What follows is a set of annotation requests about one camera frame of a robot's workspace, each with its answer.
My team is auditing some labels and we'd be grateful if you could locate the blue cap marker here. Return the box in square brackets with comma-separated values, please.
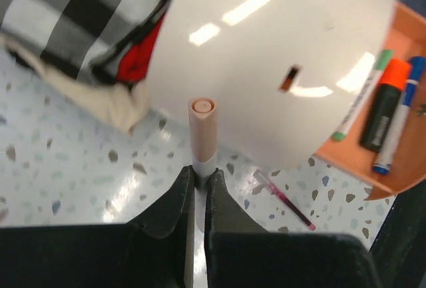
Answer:
[372, 56, 425, 175]

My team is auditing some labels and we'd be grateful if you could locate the red cloth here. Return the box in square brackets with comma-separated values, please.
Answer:
[116, 14, 164, 84]

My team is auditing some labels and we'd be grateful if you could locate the green cap marker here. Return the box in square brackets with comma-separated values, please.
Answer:
[331, 49, 393, 142]

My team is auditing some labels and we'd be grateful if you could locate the beige cap marker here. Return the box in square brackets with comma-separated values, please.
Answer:
[184, 97, 219, 288]

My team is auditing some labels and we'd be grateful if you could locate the dark red pen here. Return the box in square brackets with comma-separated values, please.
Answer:
[253, 170, 316, 231]

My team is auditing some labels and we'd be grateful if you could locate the orange black highlighter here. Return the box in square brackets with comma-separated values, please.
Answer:
[359, 59, 411, 153]

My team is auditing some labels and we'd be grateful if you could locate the black white checkered cloth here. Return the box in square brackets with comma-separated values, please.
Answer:
[1, 0, 171, 87]

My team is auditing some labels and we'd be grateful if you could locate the beige round drawer organizer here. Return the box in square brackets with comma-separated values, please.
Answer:
[146, 0, 395, 169]

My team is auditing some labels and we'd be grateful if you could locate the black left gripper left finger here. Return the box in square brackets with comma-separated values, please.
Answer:
[1, 166, 194, 287]

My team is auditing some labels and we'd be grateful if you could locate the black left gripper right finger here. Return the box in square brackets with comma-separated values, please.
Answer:
[204, 170, 381, 287]

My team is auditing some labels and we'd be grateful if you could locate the beige cloth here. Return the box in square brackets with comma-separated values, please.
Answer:
[1, 35, 150, 135]

